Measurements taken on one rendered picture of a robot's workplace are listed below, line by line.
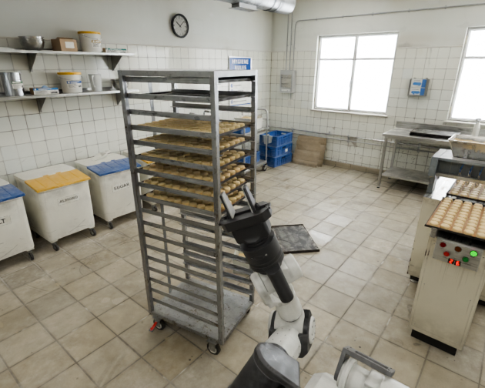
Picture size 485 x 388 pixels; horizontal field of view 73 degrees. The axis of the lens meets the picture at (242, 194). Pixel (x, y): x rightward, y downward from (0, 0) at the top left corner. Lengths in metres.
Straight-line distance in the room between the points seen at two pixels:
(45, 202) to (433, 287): 3.45
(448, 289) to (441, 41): 4.25
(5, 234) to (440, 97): 5.91
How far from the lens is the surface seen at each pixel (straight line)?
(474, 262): 2.41
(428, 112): 6.09
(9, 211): 3.74
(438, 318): 2.70
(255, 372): 0.79
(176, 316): 2.58
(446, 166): 3.07
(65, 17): 4.54
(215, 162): 1.72
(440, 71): 6.05
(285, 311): 0.96
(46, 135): 4.40
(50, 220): 3.90
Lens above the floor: 1.84
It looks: 21 degrees down
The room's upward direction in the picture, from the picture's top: straight up
